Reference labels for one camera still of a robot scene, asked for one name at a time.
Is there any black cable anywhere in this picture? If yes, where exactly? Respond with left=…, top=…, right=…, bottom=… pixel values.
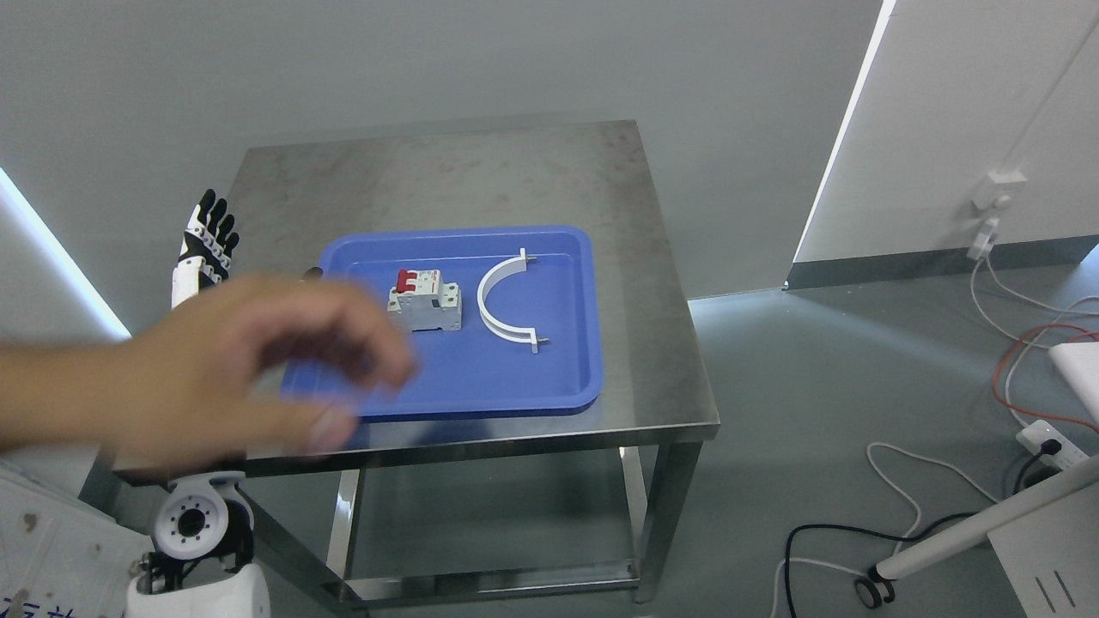
left=784, top=445, right=1062, bottom=618

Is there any white power adapter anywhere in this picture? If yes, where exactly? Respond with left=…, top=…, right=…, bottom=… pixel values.
left=966, top=216, right=1000, bottom=263

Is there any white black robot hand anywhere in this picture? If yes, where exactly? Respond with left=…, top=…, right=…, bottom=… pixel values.
left=170, top=189, right=240, bottom=309

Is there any white power strip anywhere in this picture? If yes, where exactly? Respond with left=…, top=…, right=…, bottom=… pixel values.
left=1015, top=420, right=1089, bottom=472

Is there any white red circuit breaker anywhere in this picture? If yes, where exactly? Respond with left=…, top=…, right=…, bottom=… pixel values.
left=387, top=269, right=463, bottom=332

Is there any person's bare hand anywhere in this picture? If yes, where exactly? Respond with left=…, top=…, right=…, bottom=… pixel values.
left=102, top=276, right=417, bottom=470

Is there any stainless steel table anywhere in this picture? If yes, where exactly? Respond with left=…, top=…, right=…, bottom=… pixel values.
left=112, top=120, right=721, bottom=613

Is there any white wheeled stand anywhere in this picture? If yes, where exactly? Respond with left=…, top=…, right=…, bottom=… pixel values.
left=854, top=455, right=1098, bottom=617

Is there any white panel at right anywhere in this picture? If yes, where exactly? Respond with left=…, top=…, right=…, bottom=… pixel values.
left=1050, top=342, right=1098, bottom=424

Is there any white curved bracket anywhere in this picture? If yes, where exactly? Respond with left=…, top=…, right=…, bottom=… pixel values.
left=476, top=247, right=550, bottom=354

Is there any orange cable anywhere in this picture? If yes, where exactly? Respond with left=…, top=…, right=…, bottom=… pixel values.
left=993, top=323, right=1099, bottom=433

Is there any white cable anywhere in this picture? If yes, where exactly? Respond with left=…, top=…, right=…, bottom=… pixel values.
left=970, top=254, right=1099, bottom=428

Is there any person's bare forearm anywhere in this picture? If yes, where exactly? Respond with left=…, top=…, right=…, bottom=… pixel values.
left=1, top=343, right=127, bottom=452

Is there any white wall socket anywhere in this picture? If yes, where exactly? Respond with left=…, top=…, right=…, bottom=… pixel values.
left=970, top=172, right=1028, bottom=214

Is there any blue plastic tray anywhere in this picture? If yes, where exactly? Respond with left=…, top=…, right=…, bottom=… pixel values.
left=280, top=227, right=602, bottom=422

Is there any white board at left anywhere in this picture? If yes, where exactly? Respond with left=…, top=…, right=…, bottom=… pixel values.
left=1, top=463, right=152, bottom=617

